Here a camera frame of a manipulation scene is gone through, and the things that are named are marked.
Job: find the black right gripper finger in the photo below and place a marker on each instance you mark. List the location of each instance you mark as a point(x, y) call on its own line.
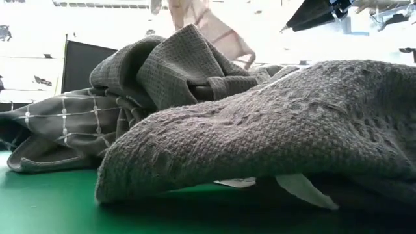
point(315, 14)

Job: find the cream striped towel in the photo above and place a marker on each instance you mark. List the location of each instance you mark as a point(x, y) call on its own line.
point(221, 35)

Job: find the dark gray knit towel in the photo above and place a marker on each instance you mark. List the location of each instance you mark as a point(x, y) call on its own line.
point(260, 130)

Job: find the dark gray waffle towel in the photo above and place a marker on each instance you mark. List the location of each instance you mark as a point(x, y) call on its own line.
point(175, 65)

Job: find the black standing panel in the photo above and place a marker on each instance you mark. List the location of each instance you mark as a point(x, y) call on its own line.
point(81, 65)

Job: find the green table mat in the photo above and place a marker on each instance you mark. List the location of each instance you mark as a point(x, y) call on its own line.
point(39, 201)

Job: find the black wall fixture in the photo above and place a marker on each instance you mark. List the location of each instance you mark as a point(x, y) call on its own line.
point(42, 81)

